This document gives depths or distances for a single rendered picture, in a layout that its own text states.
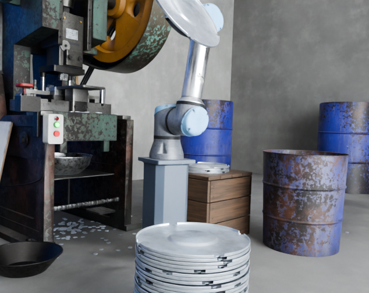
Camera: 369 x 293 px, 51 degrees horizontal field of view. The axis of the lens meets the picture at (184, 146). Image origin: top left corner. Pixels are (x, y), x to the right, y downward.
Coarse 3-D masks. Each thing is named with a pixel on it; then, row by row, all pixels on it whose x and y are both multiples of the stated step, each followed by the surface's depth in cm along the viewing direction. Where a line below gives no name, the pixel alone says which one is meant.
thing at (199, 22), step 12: (156, 0) 106; (168, 0) 112; (180, 0) 117; (192, 0) 126; (168, 12) 107; (180, 12) 112; (192, 12) 119; (204, 12) 128; (180, 24) 109; (192, 24) 115; (204, 24) 122; (192, 36) 110; (204, 36) 117; (216, 36) 124
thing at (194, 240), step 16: (160, 224) 109; (176, 224) 111; (192, 224) 112; (208, 224) 111; (144, 240) 95; (160, 240) 96; (176, 240) 94; (192, 240) 94; (208, 240) 95; (224, 240) 97; (240, 240) 98; (176, 256) 84; (192, 256) 84; (208, 256) 84; (224, 256) 85
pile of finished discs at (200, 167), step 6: (198, 162) 227; (204, 162) 228; (210, 162) 227; (192, 168) 200; (198, 168) 199; (204, 168) 199; (210, 168) 200; (216, 168) 200; (222, 168) 203; (228, 168) 209
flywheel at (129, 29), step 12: (120, 0) 230; (132, 0) 228; (144, 0) 221; (108, 12) 237; (120, 12) 233; (132, 12) 231; (144, 12) 216; (108, 24) 243; (120, 24) 235; (132, 24) 228; (144, 24) 216; (108, 36) 246; (120, 36) 235; (132, 36) 228; (96, 48) 246; (108, 48) 243; (120, 48) 235; (132, 48) 223; (108, 60) 238; (120, 60) 233
